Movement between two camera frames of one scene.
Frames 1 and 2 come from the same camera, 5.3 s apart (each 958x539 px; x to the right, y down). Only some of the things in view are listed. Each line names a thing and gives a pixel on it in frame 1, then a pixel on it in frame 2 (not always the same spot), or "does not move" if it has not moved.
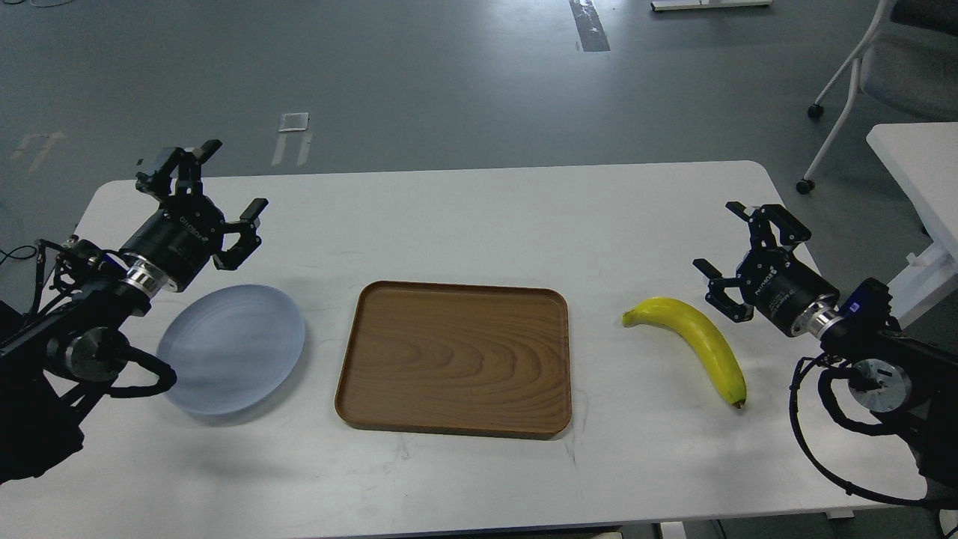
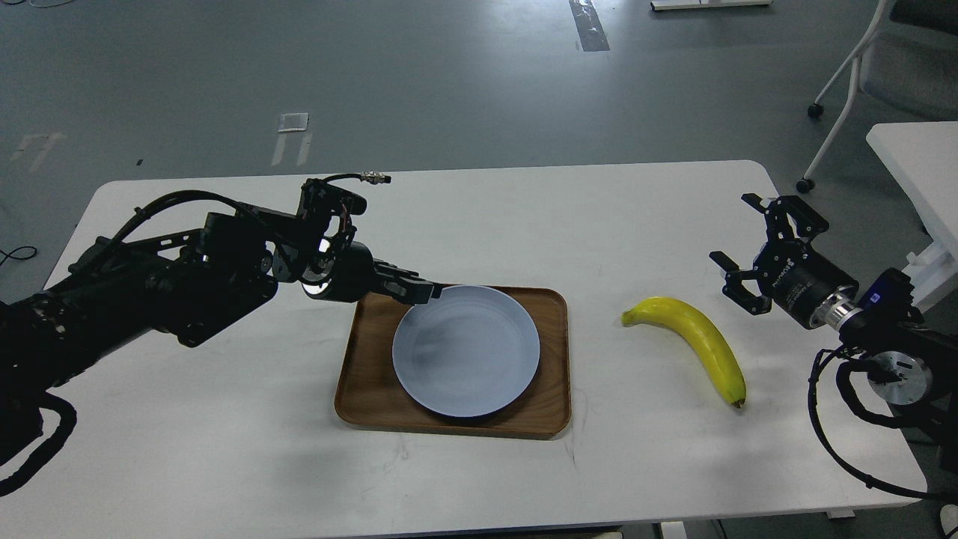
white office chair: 908,60 does not move
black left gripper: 180,236 -> 349,279
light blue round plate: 231,347 -> 470,352
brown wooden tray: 462,358 does not move
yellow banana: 700,331 does not move
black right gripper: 772,279 -> 800,278
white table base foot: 676,5 does not move
